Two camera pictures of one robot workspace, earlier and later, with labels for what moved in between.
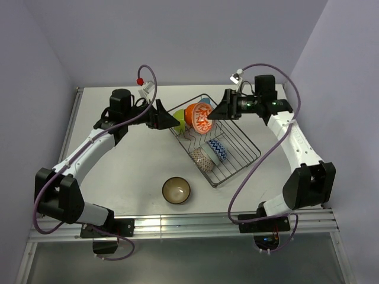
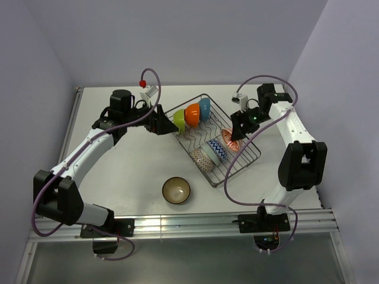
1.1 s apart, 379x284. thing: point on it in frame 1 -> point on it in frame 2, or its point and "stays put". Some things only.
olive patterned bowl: [176, 190] stays put
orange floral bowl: [200, 122] -> [227, 135]
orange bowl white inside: [188, 113] stays put
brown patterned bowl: [204, 162] stays put
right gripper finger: [223, 111] -> [238, 130]
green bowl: [180, 116] stays put
